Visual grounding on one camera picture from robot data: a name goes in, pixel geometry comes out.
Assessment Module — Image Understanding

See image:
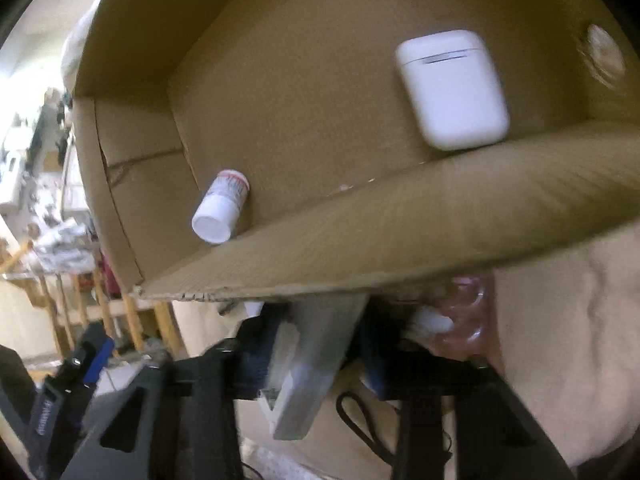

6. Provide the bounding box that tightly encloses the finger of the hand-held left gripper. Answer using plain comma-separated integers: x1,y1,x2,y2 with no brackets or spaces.
67,324,116,392

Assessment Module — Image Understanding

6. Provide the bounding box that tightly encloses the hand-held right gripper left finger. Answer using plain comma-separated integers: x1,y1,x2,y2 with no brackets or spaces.
60,310,296,480

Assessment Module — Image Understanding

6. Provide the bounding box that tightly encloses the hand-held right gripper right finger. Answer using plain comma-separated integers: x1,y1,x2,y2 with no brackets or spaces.
350,305,576,480

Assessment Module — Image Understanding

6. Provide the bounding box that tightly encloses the white remote control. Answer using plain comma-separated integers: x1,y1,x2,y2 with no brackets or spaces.
257,292,371,441

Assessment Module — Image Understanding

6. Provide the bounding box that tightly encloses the clear plastic container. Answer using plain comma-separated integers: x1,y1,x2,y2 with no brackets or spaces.
415,272,496,361

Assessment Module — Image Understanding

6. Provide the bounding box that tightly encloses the brown cardboard box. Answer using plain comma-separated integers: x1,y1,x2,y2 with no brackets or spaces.
70,0,640,303

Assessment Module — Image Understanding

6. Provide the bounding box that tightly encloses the wooden railing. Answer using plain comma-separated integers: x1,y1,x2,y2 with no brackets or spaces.
0,240,186,361

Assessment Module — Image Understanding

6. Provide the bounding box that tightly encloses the white fleece cloth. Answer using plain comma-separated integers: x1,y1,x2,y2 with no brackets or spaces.
240,437,351,480

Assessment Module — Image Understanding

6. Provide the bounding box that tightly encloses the crumpled white plastic bag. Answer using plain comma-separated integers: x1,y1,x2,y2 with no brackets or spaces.
35,219,97,272

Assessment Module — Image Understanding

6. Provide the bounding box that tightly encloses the small white bottle red label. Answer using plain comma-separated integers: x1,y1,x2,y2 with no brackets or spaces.
191,169,249,245

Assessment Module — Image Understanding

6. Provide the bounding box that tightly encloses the white earbuds case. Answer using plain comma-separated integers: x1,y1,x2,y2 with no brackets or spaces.
395,30,511,152

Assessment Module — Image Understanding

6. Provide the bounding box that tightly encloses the white quilt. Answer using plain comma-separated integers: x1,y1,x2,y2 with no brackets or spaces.
60,0,107,92

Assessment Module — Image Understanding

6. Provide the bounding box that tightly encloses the black flashlight with lanyard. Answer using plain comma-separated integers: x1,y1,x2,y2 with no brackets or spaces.
336,392,401,466

